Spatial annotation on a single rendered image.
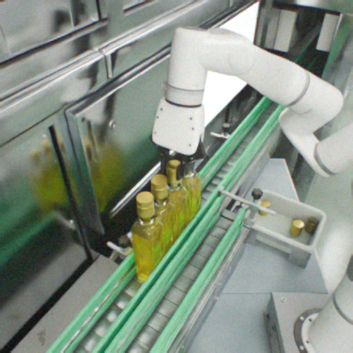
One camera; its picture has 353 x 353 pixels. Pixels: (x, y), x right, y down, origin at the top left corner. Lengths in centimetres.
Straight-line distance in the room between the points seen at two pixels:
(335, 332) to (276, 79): 52
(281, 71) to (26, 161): 52
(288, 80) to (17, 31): 49
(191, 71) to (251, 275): 65
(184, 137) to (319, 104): 29
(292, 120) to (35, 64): 55
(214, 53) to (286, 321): 61
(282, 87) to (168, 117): 24
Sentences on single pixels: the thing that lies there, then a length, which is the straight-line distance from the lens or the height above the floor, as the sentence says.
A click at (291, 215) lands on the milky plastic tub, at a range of 121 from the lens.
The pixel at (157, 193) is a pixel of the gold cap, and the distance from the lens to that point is 72.
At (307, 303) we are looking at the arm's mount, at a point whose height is 86.
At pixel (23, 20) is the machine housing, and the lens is 60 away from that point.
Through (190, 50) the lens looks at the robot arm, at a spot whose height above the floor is 141.
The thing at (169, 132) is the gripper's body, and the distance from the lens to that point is 70.
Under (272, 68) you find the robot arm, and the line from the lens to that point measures 77.
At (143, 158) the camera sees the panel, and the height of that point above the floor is 109.
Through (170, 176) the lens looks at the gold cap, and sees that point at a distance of 76.
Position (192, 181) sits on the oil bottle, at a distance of 82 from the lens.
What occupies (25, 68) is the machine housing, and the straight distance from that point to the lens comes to 59.
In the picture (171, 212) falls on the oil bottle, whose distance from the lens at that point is 77.
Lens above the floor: 165
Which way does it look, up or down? 43 degrees down
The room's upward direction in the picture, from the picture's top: straight up
